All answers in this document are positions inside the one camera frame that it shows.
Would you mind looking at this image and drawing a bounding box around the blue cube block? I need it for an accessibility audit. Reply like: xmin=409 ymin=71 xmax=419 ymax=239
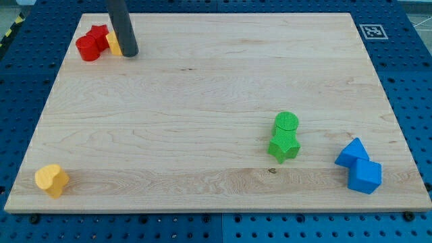
xmin=348 ymin=159 xmax=382 ymax=194

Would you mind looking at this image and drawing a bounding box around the green cylinder block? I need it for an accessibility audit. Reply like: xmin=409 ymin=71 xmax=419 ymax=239
xmin=271 ymin=111 xmax=299 ymax=135

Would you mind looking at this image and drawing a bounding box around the yellow block behind tool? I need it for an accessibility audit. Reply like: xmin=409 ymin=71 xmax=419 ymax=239
xmin=105 ymin=31 xmax=122 ymax=56

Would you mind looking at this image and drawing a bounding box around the black bolt right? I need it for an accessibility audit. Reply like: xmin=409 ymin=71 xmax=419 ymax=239
xmin=403 ymin=211 xmax=416 ymax=222

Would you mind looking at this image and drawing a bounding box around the blue triangle block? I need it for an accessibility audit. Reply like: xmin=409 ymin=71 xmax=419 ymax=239
xmin=335 ymin=138 xmax=370 ymax=168

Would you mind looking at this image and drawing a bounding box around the black bolt left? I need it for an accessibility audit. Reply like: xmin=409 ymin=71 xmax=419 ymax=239
xmin=29 ymin=214 xmax=40 ymax=225

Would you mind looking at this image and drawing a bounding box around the green star block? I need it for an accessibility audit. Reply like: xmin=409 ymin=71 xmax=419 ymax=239
xmin=267 ymin=127 xmax=301 ymax=164

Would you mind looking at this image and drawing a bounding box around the red cylinder block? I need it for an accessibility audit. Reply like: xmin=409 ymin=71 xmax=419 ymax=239
xmin=75 ymin=35 xmax=100 ymax=61

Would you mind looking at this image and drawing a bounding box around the black bolt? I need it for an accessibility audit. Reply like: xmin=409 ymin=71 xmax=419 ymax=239
xmin=29 ymin=214 xmax=40 ymax=225
xmin=403 ymin=211 xmax=416 ymax=222

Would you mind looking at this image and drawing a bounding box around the wooden board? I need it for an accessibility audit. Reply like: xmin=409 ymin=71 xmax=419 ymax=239
xmin=5 ymin=13 xmax=431 ymax=213

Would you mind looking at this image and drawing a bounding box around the white fiducial marker tag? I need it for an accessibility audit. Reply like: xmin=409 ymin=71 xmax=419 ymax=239
xmin=359 ymin=24 xmax=388 ymax=40

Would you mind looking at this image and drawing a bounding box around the red star block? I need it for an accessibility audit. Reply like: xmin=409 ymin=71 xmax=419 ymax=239
xmin=86 ymin=24 xmax=109 ymax=52

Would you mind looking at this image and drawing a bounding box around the yellow heart block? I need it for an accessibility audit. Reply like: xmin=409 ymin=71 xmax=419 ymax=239
xmin=34 ymin=164 xmax=70 ymax=198

